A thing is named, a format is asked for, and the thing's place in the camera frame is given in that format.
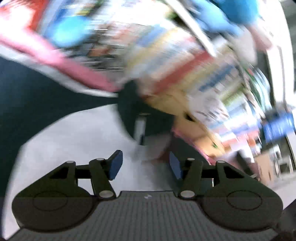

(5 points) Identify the wooden drawer organizer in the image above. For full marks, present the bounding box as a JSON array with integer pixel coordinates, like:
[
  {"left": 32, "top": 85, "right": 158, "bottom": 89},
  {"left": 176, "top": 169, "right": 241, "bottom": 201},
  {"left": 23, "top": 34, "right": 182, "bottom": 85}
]
[{"left": 141, "top": 90, "right": 226, "bottom": 158}]

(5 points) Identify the blue box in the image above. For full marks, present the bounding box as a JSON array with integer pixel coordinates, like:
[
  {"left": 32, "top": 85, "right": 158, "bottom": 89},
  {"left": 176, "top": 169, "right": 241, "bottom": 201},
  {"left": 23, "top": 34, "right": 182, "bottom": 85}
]
[{"left": 261, "top": 111, "right": 295, "bottom": 144}]

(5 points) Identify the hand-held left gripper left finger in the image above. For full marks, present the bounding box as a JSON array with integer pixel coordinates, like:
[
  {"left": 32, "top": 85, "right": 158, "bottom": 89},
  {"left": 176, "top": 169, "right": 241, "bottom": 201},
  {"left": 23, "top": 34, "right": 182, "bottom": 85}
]
[{"left": 49, "top": 150, "right": 123, "bottom": 199}]

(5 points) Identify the blue plush ball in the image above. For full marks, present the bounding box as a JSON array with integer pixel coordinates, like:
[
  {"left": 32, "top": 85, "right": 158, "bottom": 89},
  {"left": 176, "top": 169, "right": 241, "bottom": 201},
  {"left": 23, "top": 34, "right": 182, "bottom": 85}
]
[{"left": 46, "top": 16, "right": 89, "bottom": 49}]

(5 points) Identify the brown cardboard box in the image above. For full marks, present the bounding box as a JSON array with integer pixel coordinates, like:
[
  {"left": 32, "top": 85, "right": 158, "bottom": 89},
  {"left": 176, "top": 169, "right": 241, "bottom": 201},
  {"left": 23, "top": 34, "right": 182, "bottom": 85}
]
[{"left": 253, "top": 152, "right": 281, "bottom": 188}]

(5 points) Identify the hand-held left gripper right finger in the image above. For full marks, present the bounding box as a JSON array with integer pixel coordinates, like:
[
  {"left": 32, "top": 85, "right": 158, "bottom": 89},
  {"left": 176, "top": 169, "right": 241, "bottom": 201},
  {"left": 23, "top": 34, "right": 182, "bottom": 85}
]
[{"left": 169, "top": 152, "right": 246, "bottom": 199}]

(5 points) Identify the row of paperback books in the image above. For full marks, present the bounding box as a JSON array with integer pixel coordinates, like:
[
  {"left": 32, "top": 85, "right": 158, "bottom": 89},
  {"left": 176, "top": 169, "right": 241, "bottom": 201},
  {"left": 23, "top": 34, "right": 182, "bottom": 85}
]
[{"left": 190, "top": 58, "right": 273, "bottom": 153}]

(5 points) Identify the pink rabbit print blanket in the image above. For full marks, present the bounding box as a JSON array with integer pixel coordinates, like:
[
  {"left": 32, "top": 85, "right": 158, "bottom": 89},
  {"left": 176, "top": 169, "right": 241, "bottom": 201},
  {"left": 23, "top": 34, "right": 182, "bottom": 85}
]
[{"left": 0, "top": 30, "right": 222, "bottom": 165}]

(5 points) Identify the navy and white jacket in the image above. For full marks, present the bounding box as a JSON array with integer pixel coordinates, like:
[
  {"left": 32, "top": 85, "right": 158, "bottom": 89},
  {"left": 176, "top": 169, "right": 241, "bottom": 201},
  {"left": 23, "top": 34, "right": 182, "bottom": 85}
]
[{"left": 0, "top": 56, "right": 176, "bottom": 202}]

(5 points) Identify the row of tall picture books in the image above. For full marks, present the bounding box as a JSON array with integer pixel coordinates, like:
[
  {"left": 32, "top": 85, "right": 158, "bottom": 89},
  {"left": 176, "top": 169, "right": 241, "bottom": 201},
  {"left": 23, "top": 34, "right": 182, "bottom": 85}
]
[{"left": 44, "top": 0, "right": 208, "bottom": 93}]

